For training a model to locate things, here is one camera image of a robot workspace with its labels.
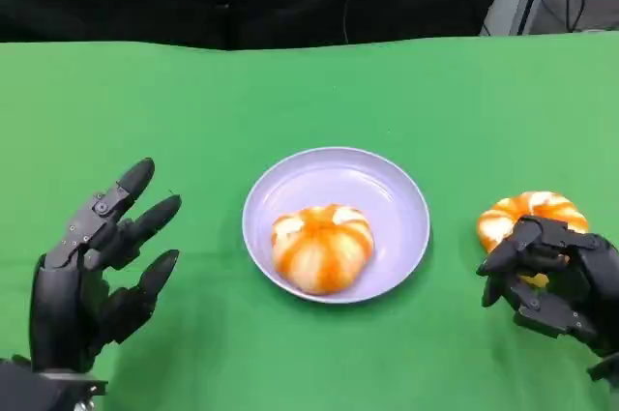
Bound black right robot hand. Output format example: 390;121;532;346
476;216;619;359

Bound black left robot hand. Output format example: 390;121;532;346
28;158;183;373

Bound orange and white bread roll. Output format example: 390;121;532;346
271;205;376;296
477;191;590;289

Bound lilac plate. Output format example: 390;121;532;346
241;146;431;305

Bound green table cloth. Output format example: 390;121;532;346
0;31;619;411

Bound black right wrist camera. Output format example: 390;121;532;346
587;357;619;386

